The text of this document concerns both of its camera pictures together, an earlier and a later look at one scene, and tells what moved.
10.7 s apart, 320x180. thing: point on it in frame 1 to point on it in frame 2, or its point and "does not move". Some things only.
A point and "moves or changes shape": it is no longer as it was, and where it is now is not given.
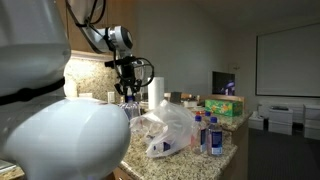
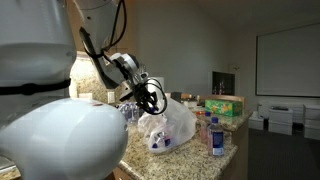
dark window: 223,83 does not move
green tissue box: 231,108 does not move
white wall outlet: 111,97 does not move
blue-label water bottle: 199,136 moves or changes shape
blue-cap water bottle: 214,138 does not move
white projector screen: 287,62 does not move
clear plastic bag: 167,129 moves or changes shape
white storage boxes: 282,118 does not move
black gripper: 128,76 to 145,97
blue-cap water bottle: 130,107 to 164,141
